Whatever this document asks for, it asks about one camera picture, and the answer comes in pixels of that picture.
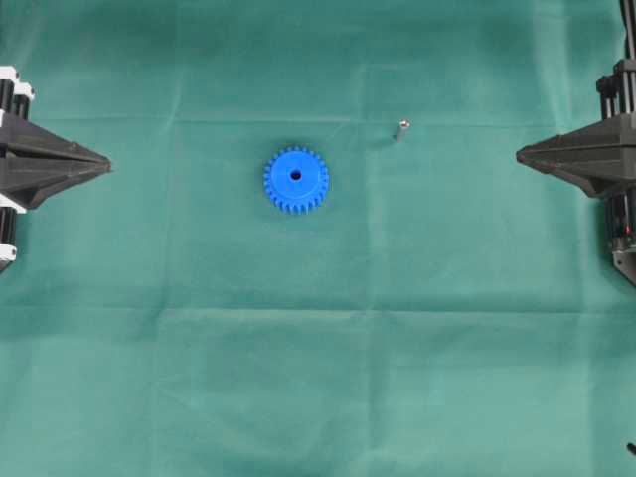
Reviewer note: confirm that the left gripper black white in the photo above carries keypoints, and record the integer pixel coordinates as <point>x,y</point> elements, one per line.
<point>27,183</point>

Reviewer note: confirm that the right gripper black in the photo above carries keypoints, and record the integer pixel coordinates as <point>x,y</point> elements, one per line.
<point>600,180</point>

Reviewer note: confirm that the small metal shaft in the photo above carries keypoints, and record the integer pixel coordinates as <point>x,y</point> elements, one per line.
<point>402,128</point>

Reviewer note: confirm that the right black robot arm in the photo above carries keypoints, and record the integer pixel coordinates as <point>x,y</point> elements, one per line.
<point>599,159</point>

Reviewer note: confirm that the blue plastic gear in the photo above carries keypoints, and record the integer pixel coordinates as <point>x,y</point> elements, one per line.
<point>296,180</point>

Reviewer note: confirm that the green cloth mat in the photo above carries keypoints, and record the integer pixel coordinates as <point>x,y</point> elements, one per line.
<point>447,311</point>

